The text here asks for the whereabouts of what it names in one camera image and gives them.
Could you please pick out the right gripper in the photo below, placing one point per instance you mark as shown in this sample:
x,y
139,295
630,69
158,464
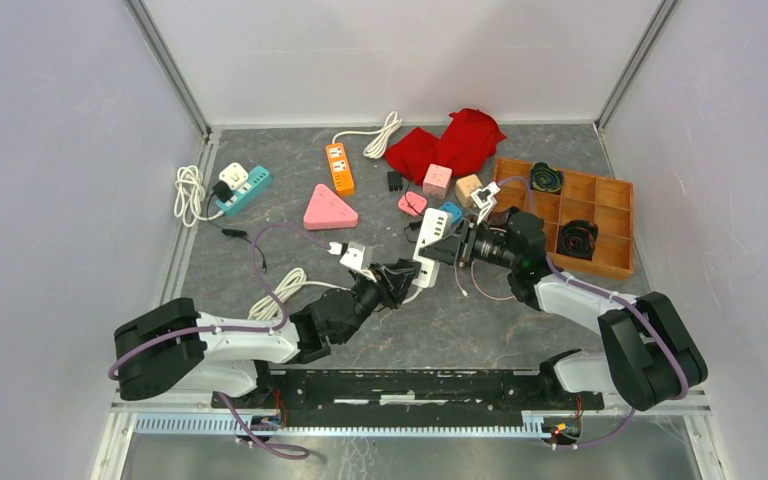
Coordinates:
x,y
458,246

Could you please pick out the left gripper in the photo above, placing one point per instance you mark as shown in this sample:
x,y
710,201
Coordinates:
x,y
396,279

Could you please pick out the white power strip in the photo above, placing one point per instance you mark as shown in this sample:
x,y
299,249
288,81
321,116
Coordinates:
x,y
436,224

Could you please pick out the blue plug adapter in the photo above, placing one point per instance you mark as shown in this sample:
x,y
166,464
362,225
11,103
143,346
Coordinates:
x,y
455,212

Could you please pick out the beige cube plug adapter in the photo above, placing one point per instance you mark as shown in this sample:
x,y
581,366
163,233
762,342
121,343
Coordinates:
x,y
464,187

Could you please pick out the pink plug adapter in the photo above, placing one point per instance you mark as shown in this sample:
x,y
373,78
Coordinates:
x,y
412,204

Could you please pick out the pink cube socket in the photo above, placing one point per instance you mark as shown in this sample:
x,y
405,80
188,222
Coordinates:
x,y
437,181

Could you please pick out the black power adapter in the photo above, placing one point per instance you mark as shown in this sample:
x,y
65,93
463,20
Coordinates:
x,y
394,181
222,191

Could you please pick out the pink power strip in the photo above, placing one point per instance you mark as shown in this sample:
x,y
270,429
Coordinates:
x,y
326,211

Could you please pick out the orange power strip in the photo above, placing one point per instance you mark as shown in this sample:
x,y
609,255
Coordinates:
x,y
340,169

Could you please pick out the teal power strip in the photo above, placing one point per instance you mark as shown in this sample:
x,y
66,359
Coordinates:
x,y
259,178

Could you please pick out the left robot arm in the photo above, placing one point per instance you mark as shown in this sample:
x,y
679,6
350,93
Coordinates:
x,y
174,346

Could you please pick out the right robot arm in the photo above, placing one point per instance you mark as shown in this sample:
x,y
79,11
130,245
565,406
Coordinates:
x,y
648,354

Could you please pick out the red cloth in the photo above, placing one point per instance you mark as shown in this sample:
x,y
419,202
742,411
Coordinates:
x,y
471,138

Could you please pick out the orange compartment tray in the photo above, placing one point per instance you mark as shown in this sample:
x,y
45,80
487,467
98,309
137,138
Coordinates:
x,y
588,221

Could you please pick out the white cube adapter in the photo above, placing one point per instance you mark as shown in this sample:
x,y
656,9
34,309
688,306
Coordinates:
x,y
234,175

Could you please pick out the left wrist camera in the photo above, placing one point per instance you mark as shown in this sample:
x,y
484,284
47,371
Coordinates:
x,y
357,257

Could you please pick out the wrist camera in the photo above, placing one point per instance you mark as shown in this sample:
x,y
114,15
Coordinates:
x,y
484,199
357,257

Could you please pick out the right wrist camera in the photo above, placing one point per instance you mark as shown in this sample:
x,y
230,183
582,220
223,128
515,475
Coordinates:
x,y
484,199

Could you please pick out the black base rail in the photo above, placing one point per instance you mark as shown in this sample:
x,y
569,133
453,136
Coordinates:
x,y
411,398

